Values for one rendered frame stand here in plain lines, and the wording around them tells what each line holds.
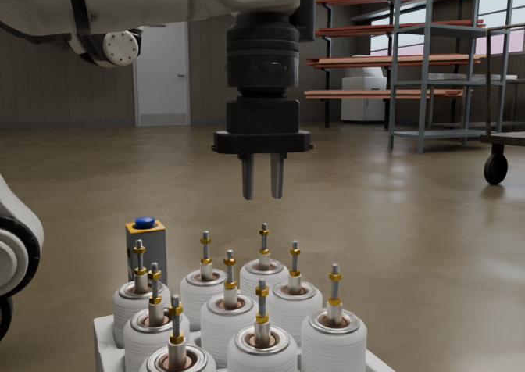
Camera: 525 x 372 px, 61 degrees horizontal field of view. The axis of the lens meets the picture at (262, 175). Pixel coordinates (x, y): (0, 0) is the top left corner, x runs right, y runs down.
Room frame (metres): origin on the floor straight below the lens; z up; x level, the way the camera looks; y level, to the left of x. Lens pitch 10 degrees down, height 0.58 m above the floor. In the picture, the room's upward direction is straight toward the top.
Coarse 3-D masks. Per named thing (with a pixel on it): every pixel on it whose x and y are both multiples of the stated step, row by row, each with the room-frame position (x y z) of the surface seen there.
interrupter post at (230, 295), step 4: (224, 288) 0.66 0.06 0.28; (228, 288) 0.66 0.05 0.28; (232, 288) 0.66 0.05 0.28; (236, 288) 0.66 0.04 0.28; (224, 292) 0.66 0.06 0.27; (228, 292) 0.66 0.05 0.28; (232, 292) 0.66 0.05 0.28; (236, 292) 0.66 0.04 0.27; (224, 296) 0.66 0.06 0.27; (228, 296) 0.66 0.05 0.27; (232, 296) 0.66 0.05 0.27; (236, 296) 0.66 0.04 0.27; (224, 300) 0.66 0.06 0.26; (228, 300) 0.66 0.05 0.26; (232, 300) 0.66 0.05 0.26; (236, 300) 0.66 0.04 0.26; (224, 304) 0.66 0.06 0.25; (228, 304) 0.66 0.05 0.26; (232, 304) 0.66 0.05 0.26; (236, 304) 0.66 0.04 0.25
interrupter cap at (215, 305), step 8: (216, 296) 0.69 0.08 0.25; (240, 296) 0.69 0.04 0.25; (248, 296) 0.69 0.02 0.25; (208, 304) 0.66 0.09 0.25; (216, 304) 0.66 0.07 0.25; (240, 304) 0.67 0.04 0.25; (248, 304) 0.66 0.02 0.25; (216, 312) 0.64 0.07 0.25; (224, 312) 0.64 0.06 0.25; (232, 312) 0.64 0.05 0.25; (240, 312) 0.64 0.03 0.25
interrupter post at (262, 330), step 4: (256, 324) 0.55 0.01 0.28; (260, 324) 0.55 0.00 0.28; (264, 324) 0.55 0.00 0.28; (268, 324) 0.55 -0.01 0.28; (256, 328) 0.55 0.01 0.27; (260, 328) 0.55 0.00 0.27; (264, 328) 0.55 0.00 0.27; (268, 328) 0.55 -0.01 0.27; (256, 332) 0.55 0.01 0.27; (260, 332) 0.55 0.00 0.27; (264, 332) 0.55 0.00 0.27; (268, 332) 0.55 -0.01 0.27; (256, 336) 0.55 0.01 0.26; (260, 336) 0.55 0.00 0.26; (264, 336) 0.55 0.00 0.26; (268, 336) 0.55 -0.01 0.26; (256, 340) 0.55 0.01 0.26; (260, 340) 0.55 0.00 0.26; (264, 340) 0.55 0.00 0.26; (268, 340) 0.55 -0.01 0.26; (260, 344) 0.55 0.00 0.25; (264, 344) 0.55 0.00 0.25
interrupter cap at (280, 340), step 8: (248, 328) 0.59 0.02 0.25; (272, 328) 0.59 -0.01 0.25; (280, 328) 0.59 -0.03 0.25; (240, 336) 0.57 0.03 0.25; (248, 336) 0.57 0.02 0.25; (272, 336) 0.57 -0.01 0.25; (280, 336) 0.57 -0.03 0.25; (288, 336) 0.56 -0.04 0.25; (240, 344) 0.55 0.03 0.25; (248, 344) 0.55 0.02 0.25; (256, 344) 0.55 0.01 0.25; (272, 344) 0.55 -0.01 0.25; (280, 344) 0.55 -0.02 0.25; (288, 344) 0.55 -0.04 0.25; (248, 352) 0.53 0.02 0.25; (256, 352) 0.53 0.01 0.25; (264, 352) 0.52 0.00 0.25; (272, 352) 0.53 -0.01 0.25
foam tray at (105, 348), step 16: (96, 320) 0.75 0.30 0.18; (112, 320) 0.75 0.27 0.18; (96, 336) 0.70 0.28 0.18; (112, 336) 0.70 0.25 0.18; (192, 336) 0.70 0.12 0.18; (96, 352) 0.72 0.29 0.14; (112, 352) 0.65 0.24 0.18; (368, 352) 0.65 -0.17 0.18; (96, 368) 0.74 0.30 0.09; (112, 368) 0.61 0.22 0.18; (224, 368) 0.61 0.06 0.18; (368, 368) 0.61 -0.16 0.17; (384, 368) 0.61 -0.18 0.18
